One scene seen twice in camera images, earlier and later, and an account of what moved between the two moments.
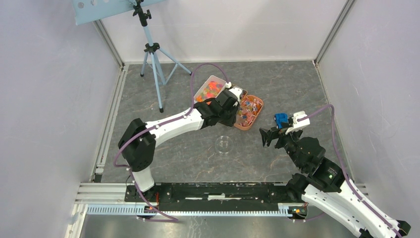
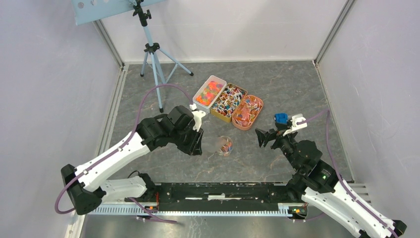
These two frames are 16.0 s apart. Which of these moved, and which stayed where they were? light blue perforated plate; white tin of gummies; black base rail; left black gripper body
Moved: left black gripper body
Stayed: white tin of gummies; black base rail; light blue perforated plate
